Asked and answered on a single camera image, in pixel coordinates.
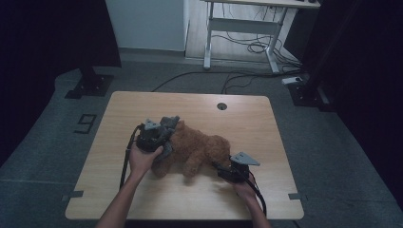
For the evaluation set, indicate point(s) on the grey tape piece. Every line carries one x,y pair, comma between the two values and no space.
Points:
297,196
74,194

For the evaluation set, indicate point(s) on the person's right hand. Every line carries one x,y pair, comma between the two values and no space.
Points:
244,190

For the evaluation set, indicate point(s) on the white metal frame desk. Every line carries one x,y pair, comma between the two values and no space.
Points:
244,26

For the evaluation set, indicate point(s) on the brown teddy bear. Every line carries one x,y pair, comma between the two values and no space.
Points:
196,148

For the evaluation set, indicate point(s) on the white power strip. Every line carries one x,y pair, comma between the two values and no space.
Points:
292,80

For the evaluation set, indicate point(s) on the person's left hand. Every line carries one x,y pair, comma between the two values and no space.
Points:
141,161

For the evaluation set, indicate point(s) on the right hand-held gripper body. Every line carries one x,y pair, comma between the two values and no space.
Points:
239,169

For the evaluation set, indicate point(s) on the black stand base plate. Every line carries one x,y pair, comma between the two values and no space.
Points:
92,85
309,95

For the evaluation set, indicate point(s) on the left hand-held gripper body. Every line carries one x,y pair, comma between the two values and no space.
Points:
149,137

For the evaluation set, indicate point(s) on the dark curtain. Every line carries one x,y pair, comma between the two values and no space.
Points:
47,47
364,63

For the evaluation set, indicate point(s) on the white partition panel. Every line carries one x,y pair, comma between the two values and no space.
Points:
145,25

